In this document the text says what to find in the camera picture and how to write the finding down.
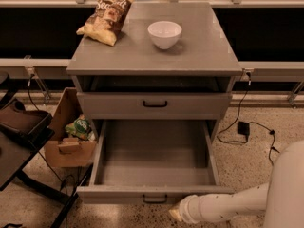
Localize grey drawer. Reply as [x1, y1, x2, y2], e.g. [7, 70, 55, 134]
[77, 92, 231, 120]
[77, 120, 233, 204]

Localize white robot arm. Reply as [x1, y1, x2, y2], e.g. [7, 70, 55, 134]
[169, 141, 304, 228]

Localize grey drawer cabinet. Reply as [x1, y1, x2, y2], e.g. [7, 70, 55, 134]
[67, 1, 241, 136]

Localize grey top drawer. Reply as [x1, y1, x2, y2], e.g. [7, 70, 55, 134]
[77, 92, 231, 120]

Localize black power adapter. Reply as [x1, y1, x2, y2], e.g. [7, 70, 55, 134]
[237, 122, 250, 136]

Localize cardboard box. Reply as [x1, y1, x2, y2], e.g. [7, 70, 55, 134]
[44, 88, 96, 167]

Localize green snack bag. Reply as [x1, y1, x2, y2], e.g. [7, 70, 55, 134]
[65, 114, 95, 141]

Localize black side table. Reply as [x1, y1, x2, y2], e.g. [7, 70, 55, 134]
[0, 71, 92, 228]

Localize white bowl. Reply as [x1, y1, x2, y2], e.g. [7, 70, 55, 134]
[147, 21, 182, 49]

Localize dark brown tray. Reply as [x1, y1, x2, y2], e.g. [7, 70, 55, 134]
[0, 99, 52, 139]

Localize brown yellow chip bag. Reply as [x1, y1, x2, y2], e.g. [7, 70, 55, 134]
[76, 0, 135, 46]

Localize black cable on floor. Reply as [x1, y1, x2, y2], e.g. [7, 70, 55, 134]
[250, 121, 281, 167]

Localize black power cable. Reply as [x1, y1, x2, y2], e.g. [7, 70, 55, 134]
[216, 71, 252, 145]

